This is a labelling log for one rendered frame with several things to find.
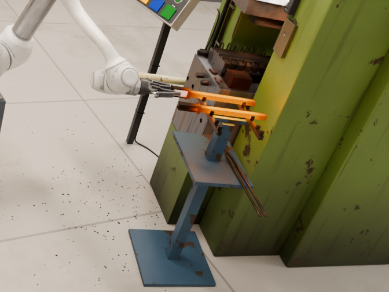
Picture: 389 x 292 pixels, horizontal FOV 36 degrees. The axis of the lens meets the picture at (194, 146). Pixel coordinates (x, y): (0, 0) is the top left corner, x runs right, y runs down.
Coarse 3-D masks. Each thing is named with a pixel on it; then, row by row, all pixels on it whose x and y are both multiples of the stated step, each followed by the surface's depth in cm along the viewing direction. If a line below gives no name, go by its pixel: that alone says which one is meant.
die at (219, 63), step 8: (216, 48) 328; (208, 56) 328; (216, 56) 320; (240, 56) 324; (248, 56) 330; (256, 56) 334; (264, 56) 341; (216, 64) 320; (224, 64) 312; (232, 64) 314; (240, 64) 317; (248, 64) 320; (256, 64) 324; (264, 64) 327; (264, 72) 324; (256, 80) 325
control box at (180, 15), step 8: (136, 0) 354; (152, 0) 349; (168, 0) 344; (184, 0) 339; (192, 0) 339; (176, 8) 340; (184, 8) 338; (192, 8) 343; (160, 16) 343; (176, 16) 339; (184, 16) 342; (168, 24) 340; (176, 24) 341
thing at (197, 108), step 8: (184, 104) 267; (192, 104) 269; (208, 112) 273; (216, 112) 274; (224, 112) 275; (232, 112) 277; (240, 112) 279; (248, 112) 281; (256, 112) 284; (264, 120) 285
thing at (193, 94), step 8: (176, 88) 274; (184, 88) 277; (176, 96) 277; (192, 96) 279; (200, 96) 281; (208, 96) 282; (216, 96) 284; (224, 96) 287; (232, 96) 290; (248, 104) 292
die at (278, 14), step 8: (232, 0) 309; (240, 0) 302; (248, 0) 294; (256, 0) 295; (240, 8) 301; (248, 8) 296; (256, 8) 298; (264, 8) 299; (272, 8) 301; (280, 8) 303; (264, 16) 302; (272, 16) 304; (280, 16) 305
